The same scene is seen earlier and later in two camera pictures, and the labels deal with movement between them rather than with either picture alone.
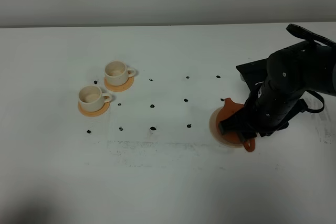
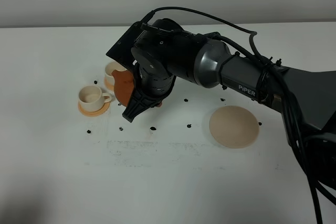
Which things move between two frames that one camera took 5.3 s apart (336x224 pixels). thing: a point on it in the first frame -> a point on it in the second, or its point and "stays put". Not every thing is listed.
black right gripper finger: [239, 122] -> [138, 103]
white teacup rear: [117, 73] stays put
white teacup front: [92, 99] stays put
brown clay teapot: [229, 108] -> [123, 83]
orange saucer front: [96, 113] stays put
